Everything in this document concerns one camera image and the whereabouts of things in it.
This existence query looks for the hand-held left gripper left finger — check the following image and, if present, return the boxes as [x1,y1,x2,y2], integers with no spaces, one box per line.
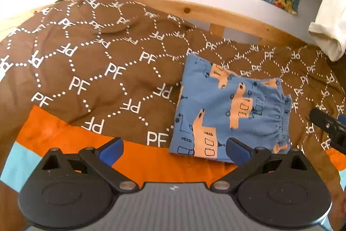
[40,137,140,191]

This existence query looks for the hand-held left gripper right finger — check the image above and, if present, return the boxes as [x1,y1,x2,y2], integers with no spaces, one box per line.
[210,137,309,192]

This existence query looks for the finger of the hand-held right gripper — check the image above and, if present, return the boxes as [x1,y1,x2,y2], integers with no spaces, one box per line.
[309,108,346,156]

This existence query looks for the blue pants with orange print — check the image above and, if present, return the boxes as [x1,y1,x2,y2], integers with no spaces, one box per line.
[168,54,293,164]

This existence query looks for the colourful patchwork blanket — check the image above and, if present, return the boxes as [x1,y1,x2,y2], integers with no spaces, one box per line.
[0,104,346,195]

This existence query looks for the brown patterned blanket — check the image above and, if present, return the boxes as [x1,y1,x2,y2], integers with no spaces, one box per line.
[0,0,346,194]

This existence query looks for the white cloth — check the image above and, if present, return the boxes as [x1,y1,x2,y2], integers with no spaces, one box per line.
[308,0,346,63]

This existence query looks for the wooden bed frame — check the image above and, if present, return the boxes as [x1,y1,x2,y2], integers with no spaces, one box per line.
[0,0,310,45]

